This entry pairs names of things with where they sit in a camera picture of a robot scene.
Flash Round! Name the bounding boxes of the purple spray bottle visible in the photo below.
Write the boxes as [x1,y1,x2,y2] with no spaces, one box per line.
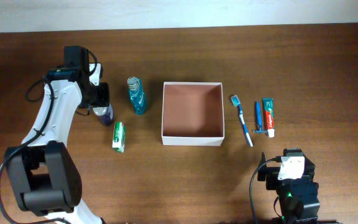
[93,105,114,126]

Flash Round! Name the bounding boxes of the Colgate toothpaste tube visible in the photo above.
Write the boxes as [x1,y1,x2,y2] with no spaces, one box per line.
[262,98,275,138]

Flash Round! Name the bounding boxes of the green white soap box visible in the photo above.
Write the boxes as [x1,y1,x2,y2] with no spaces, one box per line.
[112,122,126,153]

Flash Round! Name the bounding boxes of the blue white toothbrush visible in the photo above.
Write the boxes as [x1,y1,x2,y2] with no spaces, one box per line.
[231,95,254,147]

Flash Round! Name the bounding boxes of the white cardboard box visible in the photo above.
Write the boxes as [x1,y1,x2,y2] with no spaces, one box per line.
[161,82,225,146]

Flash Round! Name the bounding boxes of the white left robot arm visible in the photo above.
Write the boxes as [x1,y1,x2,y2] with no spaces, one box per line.
[0,45,113,223]

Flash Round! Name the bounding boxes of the teal mouthwash bottle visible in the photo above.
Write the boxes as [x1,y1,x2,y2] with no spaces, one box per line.
[127,77,146,114]

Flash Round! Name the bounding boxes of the blue disposable razor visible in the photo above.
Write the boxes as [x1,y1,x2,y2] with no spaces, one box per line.
[253,101,266,134]

